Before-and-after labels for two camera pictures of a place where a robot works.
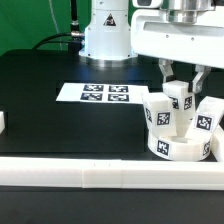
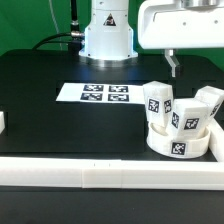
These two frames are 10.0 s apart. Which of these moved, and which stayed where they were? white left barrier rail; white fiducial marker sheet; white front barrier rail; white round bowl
Moved: white round bowl
Stayed: white front barrier rail; white left barrier rail; white fiducial marker sheet
